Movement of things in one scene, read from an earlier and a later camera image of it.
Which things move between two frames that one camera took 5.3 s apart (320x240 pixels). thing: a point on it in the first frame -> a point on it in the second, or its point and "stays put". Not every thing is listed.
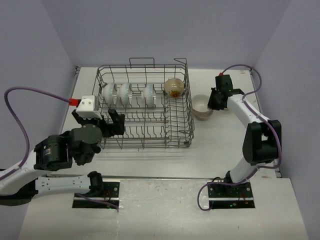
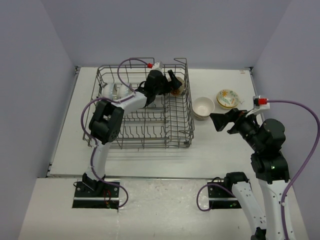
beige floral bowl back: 174,87 stays put
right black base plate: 226,196 stays put
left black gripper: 117,128 -> 175,83
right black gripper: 211,104 -> 221,120
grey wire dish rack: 155,100 stays put
